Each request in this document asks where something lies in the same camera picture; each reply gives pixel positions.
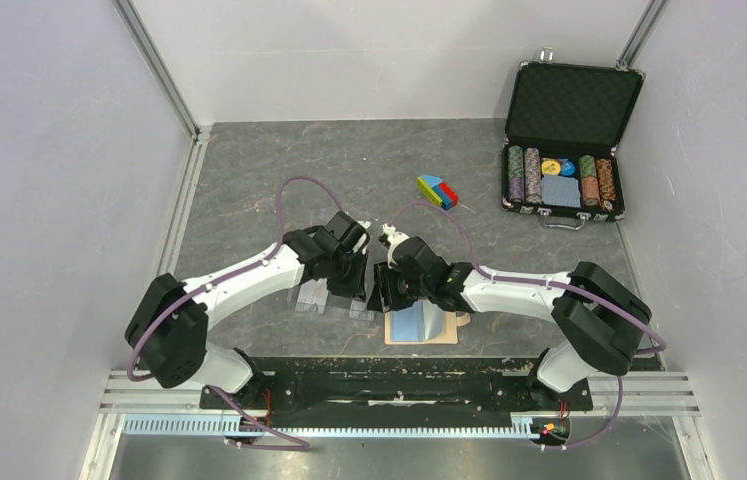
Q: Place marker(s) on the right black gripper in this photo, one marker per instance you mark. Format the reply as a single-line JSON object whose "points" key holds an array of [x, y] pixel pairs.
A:
{"points": [[384, 297]]}

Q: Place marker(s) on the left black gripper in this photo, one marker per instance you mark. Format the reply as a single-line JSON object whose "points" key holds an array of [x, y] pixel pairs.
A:
{"points": [[356, 287]]}

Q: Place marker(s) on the beige card holder wallet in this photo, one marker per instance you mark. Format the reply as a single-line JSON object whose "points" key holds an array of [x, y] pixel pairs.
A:
{"points": [[423, 324]]}

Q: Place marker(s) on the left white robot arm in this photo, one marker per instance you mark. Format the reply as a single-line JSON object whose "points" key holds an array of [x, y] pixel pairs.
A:
{"points": [[168, 333]]}

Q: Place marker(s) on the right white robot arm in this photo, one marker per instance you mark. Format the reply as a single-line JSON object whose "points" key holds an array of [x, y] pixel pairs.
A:
{"points": [[602, 321]]}

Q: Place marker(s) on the blue playing card deck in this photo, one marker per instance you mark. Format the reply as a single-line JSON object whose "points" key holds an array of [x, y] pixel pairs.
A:
{"points": [[560, 191]]}

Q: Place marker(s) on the colourful toy brick block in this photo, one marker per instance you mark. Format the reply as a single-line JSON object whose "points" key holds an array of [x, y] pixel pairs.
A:
{"points": [[437, 191]]}

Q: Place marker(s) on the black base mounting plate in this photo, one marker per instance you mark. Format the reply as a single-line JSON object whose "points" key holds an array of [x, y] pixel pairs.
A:
{"points": [[401, 392]]}

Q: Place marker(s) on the green purple chip stack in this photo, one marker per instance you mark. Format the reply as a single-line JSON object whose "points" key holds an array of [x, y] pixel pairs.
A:
{"points": [[516, 175]]}

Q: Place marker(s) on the grey pink chip stack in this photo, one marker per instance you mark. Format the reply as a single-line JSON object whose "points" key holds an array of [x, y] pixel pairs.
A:
{"points": [[532, 170]]}

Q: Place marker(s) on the yellow dealer chip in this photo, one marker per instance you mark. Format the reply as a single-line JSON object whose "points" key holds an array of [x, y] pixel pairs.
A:
{"points": [[550, 167]]}

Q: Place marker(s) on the blue dealer chip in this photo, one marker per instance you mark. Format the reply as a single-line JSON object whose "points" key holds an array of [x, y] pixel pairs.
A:
{"points": [[568, 168]]}

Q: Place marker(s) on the green red chip stack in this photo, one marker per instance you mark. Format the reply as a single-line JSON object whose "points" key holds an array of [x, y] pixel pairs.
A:
{"points": [[589, 181]]}

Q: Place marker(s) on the orange brown chip stack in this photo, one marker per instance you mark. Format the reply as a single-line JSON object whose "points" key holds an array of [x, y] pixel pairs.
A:
{"points": [[606, 184]]}

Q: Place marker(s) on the black poker chip case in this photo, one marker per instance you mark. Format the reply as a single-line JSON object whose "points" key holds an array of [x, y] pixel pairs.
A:
{"points": [[567, 111]]}

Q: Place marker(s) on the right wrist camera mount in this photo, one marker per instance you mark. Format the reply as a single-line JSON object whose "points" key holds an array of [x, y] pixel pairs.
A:
{"points": [[391, 238]]}

